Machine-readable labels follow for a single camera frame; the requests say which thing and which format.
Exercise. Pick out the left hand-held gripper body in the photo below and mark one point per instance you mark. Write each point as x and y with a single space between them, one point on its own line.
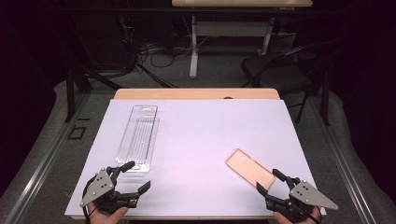
101 186

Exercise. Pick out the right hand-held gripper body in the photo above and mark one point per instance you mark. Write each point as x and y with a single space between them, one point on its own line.
306 194

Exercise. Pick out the beige phone case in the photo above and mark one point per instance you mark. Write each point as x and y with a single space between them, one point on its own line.
249 169

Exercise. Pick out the clear plastic packaging tray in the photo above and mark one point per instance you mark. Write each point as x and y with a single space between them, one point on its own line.
138 137

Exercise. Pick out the person's left hand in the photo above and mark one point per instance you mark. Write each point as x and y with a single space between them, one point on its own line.
104 218

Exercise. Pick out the person's right hand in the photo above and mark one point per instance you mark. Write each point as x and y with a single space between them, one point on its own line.
285 220

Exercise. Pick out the white table sheet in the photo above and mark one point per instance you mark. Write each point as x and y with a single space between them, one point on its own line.
193 140

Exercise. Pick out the black metal stand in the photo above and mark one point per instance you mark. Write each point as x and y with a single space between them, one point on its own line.
70 90
325 99

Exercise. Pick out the wooden table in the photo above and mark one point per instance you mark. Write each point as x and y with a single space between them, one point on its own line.
193 93

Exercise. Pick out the black folding chair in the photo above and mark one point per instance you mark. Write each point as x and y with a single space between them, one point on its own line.
274 70

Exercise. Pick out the white-legged desk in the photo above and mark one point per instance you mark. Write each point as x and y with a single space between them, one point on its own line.
194 46

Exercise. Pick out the aluminium floor rail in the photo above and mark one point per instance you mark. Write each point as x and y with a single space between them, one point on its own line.
40 174
345 168

